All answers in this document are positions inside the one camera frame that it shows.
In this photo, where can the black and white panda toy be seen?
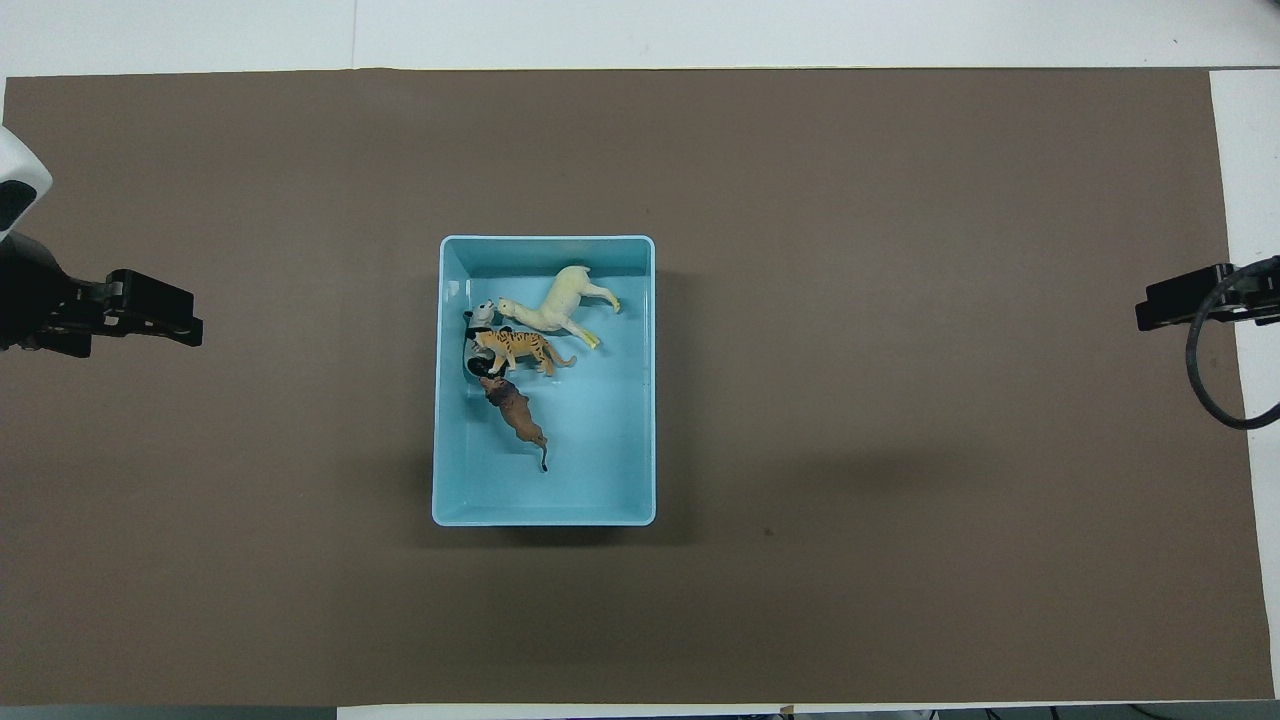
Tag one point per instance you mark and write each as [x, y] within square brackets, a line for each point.
[484, 311]

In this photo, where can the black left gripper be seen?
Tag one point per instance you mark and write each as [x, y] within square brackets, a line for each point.
[35, 295]

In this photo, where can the brown lion toy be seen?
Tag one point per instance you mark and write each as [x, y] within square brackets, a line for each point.
[515, 410]

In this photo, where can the orange striped tiger toy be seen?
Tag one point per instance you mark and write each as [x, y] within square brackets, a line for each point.
[520, 348]

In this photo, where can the cream llama toy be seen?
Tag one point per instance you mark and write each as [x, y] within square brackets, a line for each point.
[555, 305]

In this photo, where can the light blue plastic storage box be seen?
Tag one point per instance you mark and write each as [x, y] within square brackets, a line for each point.
[600, 450]

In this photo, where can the brown table mat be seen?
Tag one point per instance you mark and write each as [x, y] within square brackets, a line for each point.
[900, 400]

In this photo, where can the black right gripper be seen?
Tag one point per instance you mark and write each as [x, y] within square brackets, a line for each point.
[1262, 305]

